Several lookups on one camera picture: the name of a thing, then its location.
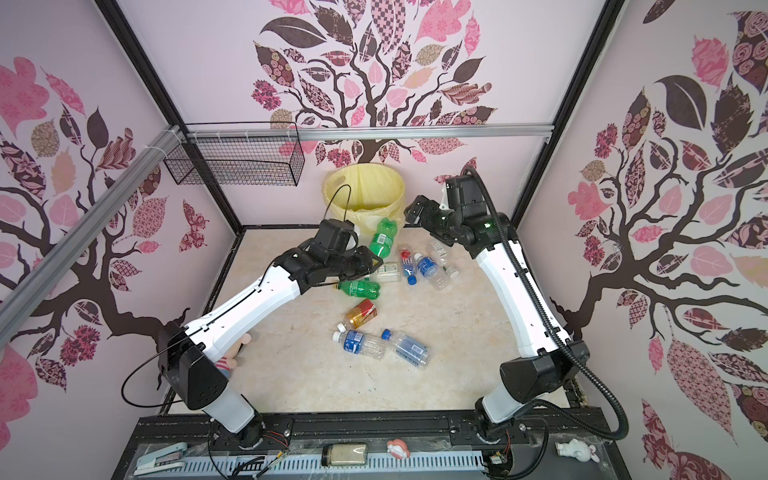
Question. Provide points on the white bin with yellow bag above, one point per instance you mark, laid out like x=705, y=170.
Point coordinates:
x=366, y=194

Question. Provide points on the white stapler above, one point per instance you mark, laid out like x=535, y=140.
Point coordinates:
x=164, y=459

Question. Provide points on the white plush toy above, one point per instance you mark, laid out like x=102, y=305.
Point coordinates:
x=578, y=450

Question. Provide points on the large clear purple-tint bottle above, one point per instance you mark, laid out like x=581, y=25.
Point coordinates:
x=387, y=273

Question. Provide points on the pink white small toy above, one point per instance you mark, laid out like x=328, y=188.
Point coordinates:
x=398, y=449

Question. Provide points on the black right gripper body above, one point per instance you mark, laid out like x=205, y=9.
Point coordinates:
x=438, y=221

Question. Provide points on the green soda bottle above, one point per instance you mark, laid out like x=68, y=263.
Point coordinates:
x=383, y=239
x=364, y=288

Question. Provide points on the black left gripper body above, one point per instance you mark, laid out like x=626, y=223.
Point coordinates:
x=349, y=264

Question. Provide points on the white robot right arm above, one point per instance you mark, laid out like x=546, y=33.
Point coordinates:
x=545, y=351

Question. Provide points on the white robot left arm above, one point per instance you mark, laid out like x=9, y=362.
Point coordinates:
x=187, y=355

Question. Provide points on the small clear green label bottle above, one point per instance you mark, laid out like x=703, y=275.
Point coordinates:
x=439, y=251

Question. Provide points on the red yellow label bottle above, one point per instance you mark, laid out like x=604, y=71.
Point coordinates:
x=359, y=315

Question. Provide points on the black wire basket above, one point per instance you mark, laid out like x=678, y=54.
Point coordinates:
x=260, y=153

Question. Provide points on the striped plush doll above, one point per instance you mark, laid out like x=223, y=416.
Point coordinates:
x=228, y=362

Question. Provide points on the blue label bottle white cap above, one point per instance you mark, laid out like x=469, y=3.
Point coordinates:
x=359, y=343

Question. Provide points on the beige rectangular box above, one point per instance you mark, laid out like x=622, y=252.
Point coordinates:
x=344, y=455

